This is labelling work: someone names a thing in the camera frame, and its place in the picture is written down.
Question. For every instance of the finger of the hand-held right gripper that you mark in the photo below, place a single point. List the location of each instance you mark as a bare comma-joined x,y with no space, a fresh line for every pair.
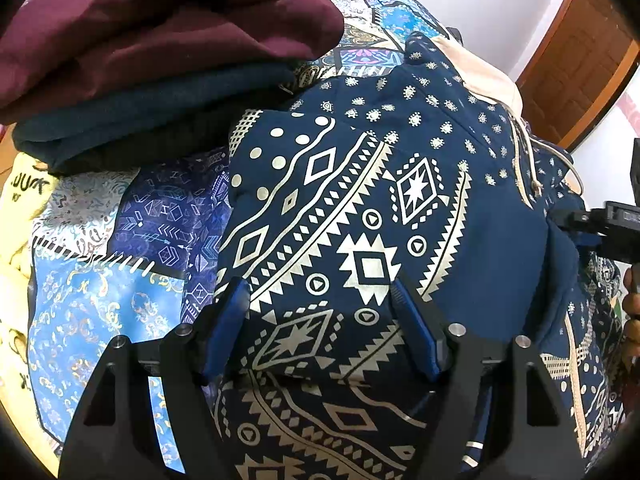
575,221

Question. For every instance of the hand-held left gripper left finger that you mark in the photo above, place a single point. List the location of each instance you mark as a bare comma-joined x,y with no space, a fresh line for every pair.
226,332

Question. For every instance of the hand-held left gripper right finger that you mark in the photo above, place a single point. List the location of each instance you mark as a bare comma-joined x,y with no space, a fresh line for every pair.
419,332

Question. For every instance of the navy patterned hoodie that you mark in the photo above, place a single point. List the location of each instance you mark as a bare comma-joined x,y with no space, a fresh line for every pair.
350,185

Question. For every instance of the person's right hand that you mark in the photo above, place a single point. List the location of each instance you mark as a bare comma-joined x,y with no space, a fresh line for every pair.
634,305

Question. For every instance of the blue patchwork bedspread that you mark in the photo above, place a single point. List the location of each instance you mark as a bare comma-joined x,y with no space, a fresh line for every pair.
100,285

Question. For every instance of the wooden door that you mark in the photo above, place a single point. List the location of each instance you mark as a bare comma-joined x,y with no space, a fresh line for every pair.
580,55

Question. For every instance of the black folded garment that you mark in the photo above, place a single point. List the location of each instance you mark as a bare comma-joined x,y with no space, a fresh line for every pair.
150,156

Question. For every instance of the cream printed bed sheet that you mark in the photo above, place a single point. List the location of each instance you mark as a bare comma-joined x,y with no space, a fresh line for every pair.
20,220

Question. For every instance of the dark teal folded garment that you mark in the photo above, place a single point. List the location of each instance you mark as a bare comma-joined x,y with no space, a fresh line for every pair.
125,120

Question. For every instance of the maroon folded garment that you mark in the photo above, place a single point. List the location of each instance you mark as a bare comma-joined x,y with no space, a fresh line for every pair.
150,25

